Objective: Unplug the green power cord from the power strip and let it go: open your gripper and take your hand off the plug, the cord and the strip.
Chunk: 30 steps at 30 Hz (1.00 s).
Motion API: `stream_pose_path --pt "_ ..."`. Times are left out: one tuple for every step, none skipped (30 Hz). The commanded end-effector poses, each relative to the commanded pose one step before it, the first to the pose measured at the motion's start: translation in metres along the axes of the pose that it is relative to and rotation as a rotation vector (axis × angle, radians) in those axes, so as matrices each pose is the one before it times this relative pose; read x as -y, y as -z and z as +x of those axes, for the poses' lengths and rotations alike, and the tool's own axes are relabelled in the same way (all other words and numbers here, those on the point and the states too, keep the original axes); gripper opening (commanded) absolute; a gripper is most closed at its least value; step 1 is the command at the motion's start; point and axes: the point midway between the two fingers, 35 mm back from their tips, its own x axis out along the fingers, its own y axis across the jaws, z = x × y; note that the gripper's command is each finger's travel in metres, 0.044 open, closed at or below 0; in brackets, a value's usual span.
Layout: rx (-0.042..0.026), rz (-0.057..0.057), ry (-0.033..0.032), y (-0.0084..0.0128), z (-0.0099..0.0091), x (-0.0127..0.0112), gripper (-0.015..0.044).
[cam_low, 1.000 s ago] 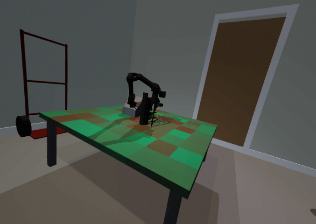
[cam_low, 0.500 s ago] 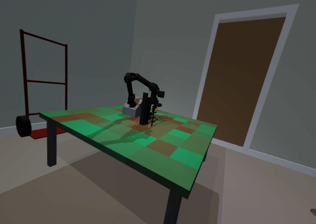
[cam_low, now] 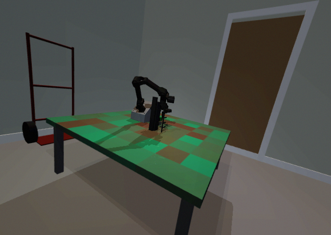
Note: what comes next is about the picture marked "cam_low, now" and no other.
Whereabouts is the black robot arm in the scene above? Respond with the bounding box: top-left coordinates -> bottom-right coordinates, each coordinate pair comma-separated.
132,76 -> 175,113

